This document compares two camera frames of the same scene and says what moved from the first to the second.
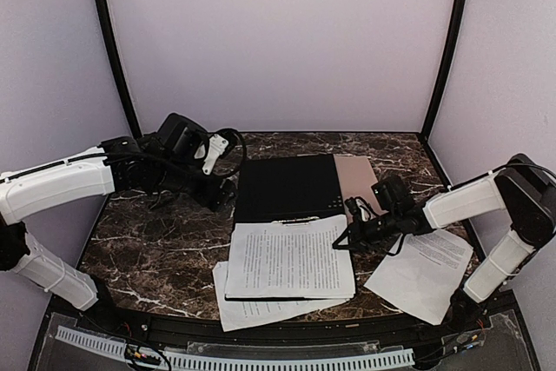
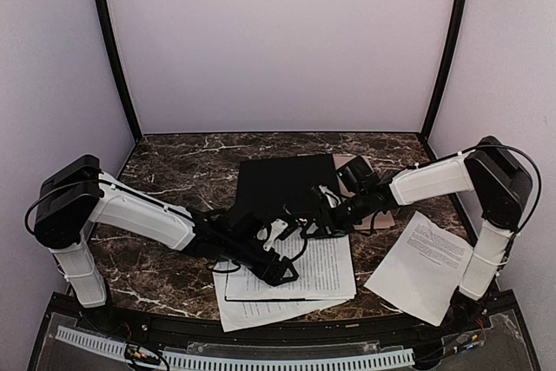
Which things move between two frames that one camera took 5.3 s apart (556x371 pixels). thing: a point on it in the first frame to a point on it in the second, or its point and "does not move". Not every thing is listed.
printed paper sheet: (289, 258) does not move
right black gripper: (355, 231) to (319, 221)
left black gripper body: (217, 196) to (264, 265)
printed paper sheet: (422, 272) does not move
